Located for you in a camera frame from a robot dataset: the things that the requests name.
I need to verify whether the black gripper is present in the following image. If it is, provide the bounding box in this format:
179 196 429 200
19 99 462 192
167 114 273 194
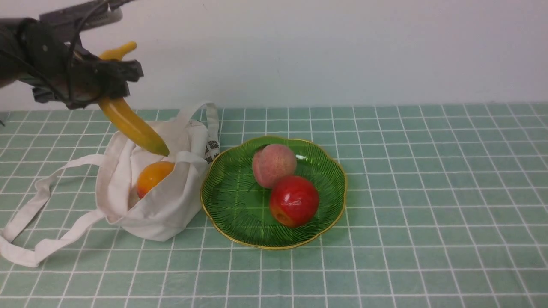
12 18 144 110

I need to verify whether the yellow banana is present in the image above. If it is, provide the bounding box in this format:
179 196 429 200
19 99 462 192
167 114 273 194
98 41 170 157

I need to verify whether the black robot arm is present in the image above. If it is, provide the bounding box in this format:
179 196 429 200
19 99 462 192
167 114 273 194
0 0 144 110

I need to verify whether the orange fruit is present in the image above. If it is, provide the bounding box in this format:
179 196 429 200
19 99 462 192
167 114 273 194
136 160 176 199

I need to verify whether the green glass plate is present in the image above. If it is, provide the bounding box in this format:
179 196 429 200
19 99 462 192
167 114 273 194
200 135 348 250

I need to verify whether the pink peach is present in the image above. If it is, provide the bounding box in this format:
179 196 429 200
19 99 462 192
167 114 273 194
252 144 296 189

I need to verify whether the red apple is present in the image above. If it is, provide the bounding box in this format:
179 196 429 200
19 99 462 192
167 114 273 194
269 175 320 228

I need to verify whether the green checkered tablecloth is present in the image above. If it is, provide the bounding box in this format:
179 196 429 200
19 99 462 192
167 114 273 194
0 103 548 308

